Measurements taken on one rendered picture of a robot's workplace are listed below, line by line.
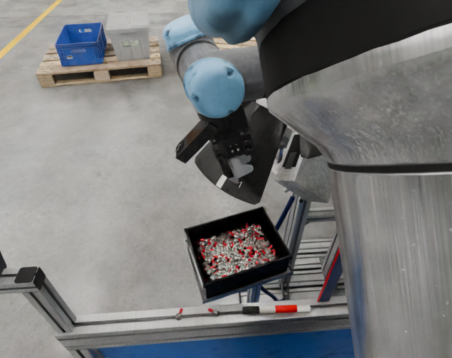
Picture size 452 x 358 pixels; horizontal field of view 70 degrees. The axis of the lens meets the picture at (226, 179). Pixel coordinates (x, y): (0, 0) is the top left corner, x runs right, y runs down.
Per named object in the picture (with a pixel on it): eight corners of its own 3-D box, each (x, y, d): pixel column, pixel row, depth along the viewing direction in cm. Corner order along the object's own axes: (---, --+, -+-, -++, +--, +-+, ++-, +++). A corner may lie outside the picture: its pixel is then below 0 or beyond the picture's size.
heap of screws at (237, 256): (257, 226, 89) (258, 217, 86) (281, 269, 79) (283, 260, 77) (191, 246, 84) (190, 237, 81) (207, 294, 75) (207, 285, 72)
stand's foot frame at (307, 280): (342, 246, 182) (346, 237, 176) (375, 326, 149) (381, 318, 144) (234, 252, 178) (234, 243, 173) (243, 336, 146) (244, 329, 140)
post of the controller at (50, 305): (77, 317, 66) (38, 265, 53) (72, 332, 64) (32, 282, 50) (62, 318, 66) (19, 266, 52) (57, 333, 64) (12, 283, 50)
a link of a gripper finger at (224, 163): (234, 181, 68) (222, 150, 62) (227, 183, 68) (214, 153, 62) (232, 166, 71) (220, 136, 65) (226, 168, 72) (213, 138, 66)
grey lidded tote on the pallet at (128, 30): (152, 39, 374) (148, 8, 352) (154, 60, 331) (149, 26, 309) (116, 41, 368) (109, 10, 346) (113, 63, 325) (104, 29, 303)
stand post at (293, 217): (282, 279, 167) (316, 134, 104) (286, 295, 160) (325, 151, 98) (273, 279, 166) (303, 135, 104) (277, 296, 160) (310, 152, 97)
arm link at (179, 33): (162, 40, 46) (155, 25, 52) (190, 104, 53) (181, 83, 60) (212, 18, 46) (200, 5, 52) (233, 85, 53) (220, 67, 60)
